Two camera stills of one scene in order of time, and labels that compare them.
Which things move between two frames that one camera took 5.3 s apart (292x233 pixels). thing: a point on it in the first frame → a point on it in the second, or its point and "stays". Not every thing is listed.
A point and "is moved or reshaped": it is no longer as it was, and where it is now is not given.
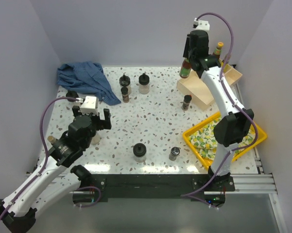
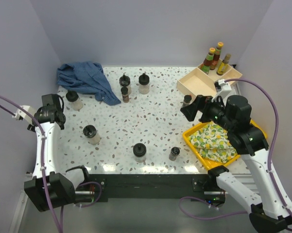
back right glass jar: x=144 y=83 stays
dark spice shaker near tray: x=187 y=99 stays
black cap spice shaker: x=124 y=91 stays
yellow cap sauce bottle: x=185 y=69 is moved or reshaped
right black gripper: x=186 y=53 → x=190 y=110
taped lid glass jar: x=124 y=80 stays
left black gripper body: x=96 y=124 → x=64 y=117
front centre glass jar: x=139 y=150 stays
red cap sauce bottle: x=217 y=51 stays
